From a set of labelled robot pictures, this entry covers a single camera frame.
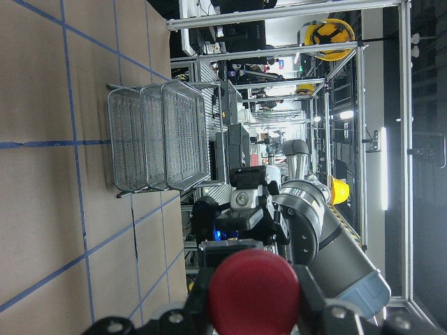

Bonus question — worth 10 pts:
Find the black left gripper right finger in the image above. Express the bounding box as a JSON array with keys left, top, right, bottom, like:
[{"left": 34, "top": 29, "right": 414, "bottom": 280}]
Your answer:
[{"left": 293, "top": 265, "right": 370, "bottom": 334}]

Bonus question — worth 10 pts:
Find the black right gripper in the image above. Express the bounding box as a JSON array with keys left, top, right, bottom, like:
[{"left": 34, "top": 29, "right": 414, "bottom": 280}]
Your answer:
[{"left": 215, "top": 165, "right": 290, "bottom": 244}]

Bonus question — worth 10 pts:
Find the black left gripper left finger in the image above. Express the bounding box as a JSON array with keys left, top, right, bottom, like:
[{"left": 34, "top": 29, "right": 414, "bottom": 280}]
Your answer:
[{"left": 84, "top": 268, "right": 214, "bottom": 334}]

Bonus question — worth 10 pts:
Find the red push button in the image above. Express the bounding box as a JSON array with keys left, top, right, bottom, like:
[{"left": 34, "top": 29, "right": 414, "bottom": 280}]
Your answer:
[{"left": 199, "top": 239, "right": 301, "bottom": 334}]

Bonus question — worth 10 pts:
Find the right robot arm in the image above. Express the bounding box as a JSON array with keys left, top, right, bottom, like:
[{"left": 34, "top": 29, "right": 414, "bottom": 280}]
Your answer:
[{"left": 191, "top": 140, "right": 390, "bottom": 319}]

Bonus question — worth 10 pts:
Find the yellow hard hat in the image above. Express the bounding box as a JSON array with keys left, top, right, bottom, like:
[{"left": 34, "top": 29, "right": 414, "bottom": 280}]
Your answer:
[{"left": 297, "top": 18, "right": 356, "bottom": 61}]

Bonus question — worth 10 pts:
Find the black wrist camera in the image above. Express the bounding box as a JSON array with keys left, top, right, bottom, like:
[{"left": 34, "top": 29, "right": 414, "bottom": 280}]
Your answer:
[{"left": 191, "top": 195, "right": 239, "bottom": 245}]

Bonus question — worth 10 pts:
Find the silver wire mesh shelf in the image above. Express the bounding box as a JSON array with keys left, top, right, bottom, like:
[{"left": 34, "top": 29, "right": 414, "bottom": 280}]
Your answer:
[{"left": 107, "top": 80, "right": 228, "bottom": 198}]

